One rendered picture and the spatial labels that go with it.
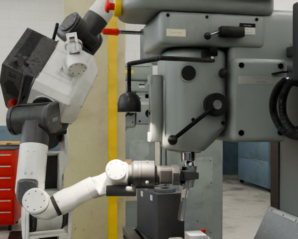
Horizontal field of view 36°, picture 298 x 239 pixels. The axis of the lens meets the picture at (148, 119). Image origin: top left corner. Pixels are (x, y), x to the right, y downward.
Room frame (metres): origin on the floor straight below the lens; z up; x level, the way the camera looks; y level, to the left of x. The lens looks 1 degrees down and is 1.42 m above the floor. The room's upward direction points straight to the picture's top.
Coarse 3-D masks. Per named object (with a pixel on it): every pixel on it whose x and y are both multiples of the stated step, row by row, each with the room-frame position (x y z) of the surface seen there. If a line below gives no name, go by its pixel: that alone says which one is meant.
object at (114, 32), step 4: (104, 28) 1.53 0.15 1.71; (108, 28) 1.53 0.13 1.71; (112, 28) 1.53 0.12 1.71; (116, 28) 1.53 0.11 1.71; (104, 32) 1.52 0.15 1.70; (108, 32) 1.53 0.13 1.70; (112, 32) 1.53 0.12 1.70; (116, 32) 1.53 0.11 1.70; (120, 32) 1.54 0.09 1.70; (124, 32) 1.54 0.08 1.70; (128, 32) 1.54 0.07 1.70; (132, 32) 1.55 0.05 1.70; (136, 32) 1.55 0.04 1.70; (140, 32) 1.55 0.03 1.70
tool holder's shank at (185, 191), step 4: (184, 188) 1.48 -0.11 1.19; (188, 188) 1.48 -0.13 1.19; (184, 192) 1.48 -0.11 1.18; (188, 192) 1.48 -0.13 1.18; (184, 196) 1.48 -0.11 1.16; (188, 196) 1.49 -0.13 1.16; (184, 200) 1.48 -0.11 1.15; (180, 204) 1.49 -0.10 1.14; (184, 204) 1.48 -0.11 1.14; (180, 208) 1.49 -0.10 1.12; (184, 208) 1.48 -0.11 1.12; (180, 212) 1.48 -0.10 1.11; (184, 212) 1.48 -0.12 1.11; (180, 216) 1.48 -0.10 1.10; (184, 216) 1.49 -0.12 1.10; (180, 220) 1.48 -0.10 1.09; (184, 220) 1.49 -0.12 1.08
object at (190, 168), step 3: (183, 165) 1.48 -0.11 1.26; (186, 165) 1.47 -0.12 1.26; (189, 165) 1.47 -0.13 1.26; (195, 165) 1.49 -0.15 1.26; (183, 168) 1.48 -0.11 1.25; (186, 168) 1.47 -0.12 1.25; (189, 168) 1.47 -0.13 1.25; (192, 168) 1.47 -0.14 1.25; (195, 168) 1.47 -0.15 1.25; (192, 171) 1.47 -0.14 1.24; (195, 171) 1.48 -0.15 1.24; (189, 180) 1.47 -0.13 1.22; (192, 180) 1.47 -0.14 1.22; (183, 183) 1.47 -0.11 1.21; (186, 183) 1.47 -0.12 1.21; (189, 183) 1.47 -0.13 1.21; (192, 183) 1.47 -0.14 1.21
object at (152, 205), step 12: (144, 192) 1.93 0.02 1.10; (156, 192) 1.86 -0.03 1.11; (168, 192) 1.85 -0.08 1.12; (180, 192) 1.86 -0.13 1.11; (144, 204) 1.93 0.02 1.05; (156, 204) 1.82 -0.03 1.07; (168, 204) 1.83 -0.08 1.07; (144, 216) 1.93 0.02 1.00; (156, 216) 1.82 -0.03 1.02; (168, 216) 1.83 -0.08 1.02; (144, 228) 1.93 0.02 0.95; (156, 228) 1.82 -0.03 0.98; (168, 228) 1.83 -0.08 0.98; (180, 228) 1.85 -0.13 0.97
